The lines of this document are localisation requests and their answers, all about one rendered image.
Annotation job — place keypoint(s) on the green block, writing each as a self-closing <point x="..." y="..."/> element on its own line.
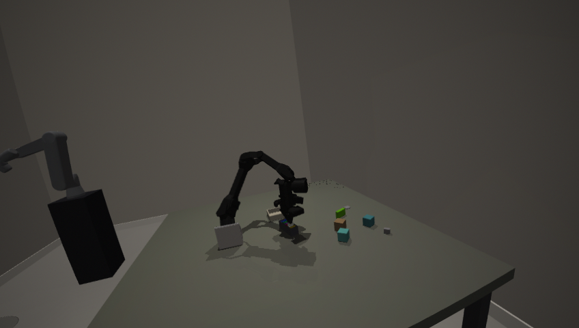
<point x="339" y="213"/>

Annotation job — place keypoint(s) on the brown cube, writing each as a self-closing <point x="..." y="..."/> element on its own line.
<point x="339" y="223"/>

